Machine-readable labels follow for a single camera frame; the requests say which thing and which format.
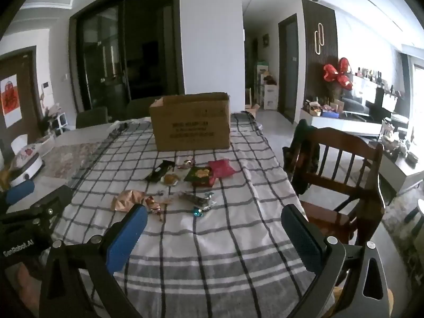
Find red white door poster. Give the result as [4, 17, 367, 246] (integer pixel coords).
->
[0, 74, 22, 128]

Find grey dining chair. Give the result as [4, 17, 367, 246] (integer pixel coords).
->
[76, 107, 109, 129]
[126, 97, 163, 120]

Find person's left forearm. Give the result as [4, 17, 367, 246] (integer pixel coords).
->
[0, 262, 43, 308]

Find red foil balloons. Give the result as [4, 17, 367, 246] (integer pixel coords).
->
[323, 57, 354, 90]

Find brown entrance door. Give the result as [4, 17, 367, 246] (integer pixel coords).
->
[0, 46, 43, 160]

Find brown cardboard box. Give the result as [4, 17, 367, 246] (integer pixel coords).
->
[149, 93, 231, 152]

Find white ceiling air vent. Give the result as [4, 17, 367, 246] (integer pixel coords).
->
[25, 0, 73, 9]

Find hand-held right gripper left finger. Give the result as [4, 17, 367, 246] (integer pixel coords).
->
[39, 203, 148, 318]

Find brown wooden chair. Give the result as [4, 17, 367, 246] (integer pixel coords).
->
[291, 127, 386, 249]

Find white low cabinet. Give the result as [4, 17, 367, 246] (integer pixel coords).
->
[301, 108, 381, 136]

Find pink snack packet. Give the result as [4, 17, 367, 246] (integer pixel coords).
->
[207, 159, 236, 179]

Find dark interior door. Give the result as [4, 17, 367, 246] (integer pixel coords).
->
[277, 14, 299, 123]

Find floral table mat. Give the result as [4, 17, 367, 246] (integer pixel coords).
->
[40, 142, 103, 179]

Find green red snack packet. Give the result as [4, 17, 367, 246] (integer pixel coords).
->
[183, 166, 216, 187]

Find silver snack packet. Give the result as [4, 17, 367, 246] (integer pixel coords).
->
[179, 191, 217, 211]

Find dark glass sliding door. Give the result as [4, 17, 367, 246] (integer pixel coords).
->
[69, 0, 184, 113]

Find beige crumpled wrapper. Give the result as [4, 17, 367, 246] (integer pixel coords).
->
[111, 189, 146, 212]

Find white hallway shelf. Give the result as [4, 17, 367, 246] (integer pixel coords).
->
[253, 61, 279, 111]

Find checked white tablecloth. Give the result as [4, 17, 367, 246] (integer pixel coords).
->
[50, 113, 335, 318]

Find small white cube shelf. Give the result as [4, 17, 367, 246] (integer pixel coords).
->
[50, 113, 68, 136]

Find black snack packet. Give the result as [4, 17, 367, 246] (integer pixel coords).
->
[145, 160, 175, 183]

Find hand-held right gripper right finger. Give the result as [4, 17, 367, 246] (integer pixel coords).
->
[281, 204, 395, 318]

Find white floral kitchen appliance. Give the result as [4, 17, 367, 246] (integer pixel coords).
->
[8, 134, 45, 186]

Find dark jacket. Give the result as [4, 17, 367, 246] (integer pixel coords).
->
[282, 118, 320, 196]

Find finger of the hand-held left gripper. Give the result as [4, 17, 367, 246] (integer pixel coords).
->
[0, 185, 74, 236]
[0, 179, 35, 206]

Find looped wall lamp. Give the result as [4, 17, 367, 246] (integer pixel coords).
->
[313, 23, 327, 54]

